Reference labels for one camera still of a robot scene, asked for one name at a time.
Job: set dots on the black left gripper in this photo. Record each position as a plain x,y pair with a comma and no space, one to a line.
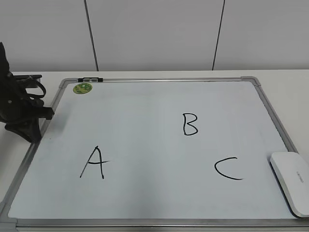
20,110

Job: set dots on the white whiteboard eraser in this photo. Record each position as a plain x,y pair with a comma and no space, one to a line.
292,172

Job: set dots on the round green magnet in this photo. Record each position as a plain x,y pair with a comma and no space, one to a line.
82,88

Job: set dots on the black silver hanging clip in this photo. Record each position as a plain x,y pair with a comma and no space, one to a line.
90,79

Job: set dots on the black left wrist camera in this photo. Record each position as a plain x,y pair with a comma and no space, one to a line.
29,80

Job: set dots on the white magnetic whiteboard grey frame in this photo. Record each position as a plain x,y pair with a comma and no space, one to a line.
154,154

